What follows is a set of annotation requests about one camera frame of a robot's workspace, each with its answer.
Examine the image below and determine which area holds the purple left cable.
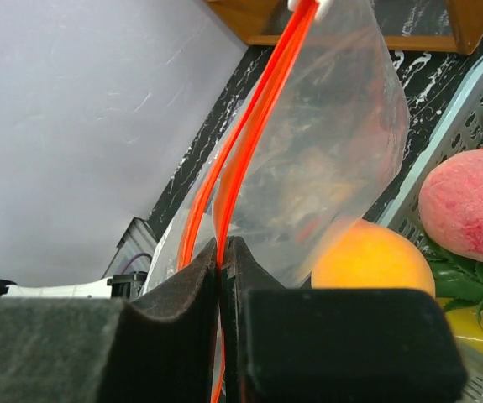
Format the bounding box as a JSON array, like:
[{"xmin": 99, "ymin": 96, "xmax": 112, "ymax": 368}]
[{"xmin": 122, "ymin": 251, "xmax": 152, "ymax": 274}]

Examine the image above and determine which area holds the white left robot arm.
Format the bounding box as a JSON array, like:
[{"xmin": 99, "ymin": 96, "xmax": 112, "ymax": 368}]
[{"xmin": 0, "ymin": 271, "xmax": 147, "ymax": 300}]

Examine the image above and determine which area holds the yellow lemon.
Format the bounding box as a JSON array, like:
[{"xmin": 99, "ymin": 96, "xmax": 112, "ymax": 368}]
[{"xmin": 437, "ymin": 294, "xmax": 483, "ymax": 354}]

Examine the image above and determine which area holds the light blue plastic basket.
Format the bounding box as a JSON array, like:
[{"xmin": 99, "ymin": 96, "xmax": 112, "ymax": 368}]
[{"xmin": 380, "ymin": 56, "xmax": 483, "ymax": 402}]

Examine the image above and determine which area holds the wooden shelf rack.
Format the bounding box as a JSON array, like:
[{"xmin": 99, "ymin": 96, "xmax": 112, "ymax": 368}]
[{"xmin": 206, "ymin": 1, "xmax": 483, "ymax": 55}]

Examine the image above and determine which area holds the small orange pineapple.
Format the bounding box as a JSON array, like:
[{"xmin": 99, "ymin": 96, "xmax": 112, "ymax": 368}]
[{"xmin": 423, "ymin": 238, "xmax": 483, "ymax": 322}]

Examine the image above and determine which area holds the clear orange-zip bag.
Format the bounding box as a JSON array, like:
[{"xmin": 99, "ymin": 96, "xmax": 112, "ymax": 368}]
[{"xmin": 142, "ymin": 0, "xmax": 412, "ymax": 403}]

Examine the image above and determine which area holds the pink peach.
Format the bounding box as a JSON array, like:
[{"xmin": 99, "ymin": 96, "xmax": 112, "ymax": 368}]
[{"xmin": 418, "ymin": 149, "xmax": 483, "ymax": 262}]

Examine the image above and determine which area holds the yellow orange peach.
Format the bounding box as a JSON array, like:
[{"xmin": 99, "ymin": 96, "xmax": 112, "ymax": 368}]
[{"xmin": 311, "ymin": 220, "xmax": 436, "ymax": 296}]

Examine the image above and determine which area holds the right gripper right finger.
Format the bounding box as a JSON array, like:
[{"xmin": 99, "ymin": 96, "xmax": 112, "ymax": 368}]
[{"xmin": 221, "ymin": 237, "xmax": 468, "ymax": 402}]

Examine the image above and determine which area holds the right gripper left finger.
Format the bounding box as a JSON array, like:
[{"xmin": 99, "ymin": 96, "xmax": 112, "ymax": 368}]
[{"xmin": 0, "ymin": 241, "xmax": 218, "ymax": 402}]

